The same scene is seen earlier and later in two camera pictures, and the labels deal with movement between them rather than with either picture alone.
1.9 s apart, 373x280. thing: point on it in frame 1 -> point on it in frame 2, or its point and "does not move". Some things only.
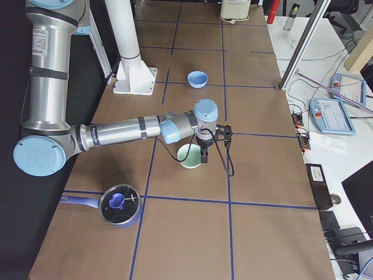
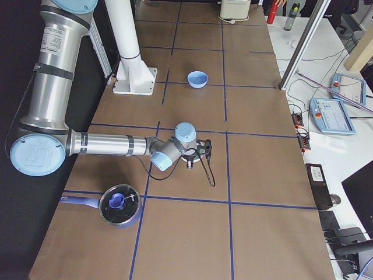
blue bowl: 197,79 does not move
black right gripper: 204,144 -> 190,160
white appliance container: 235,9 does not move
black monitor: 359,189 does not move
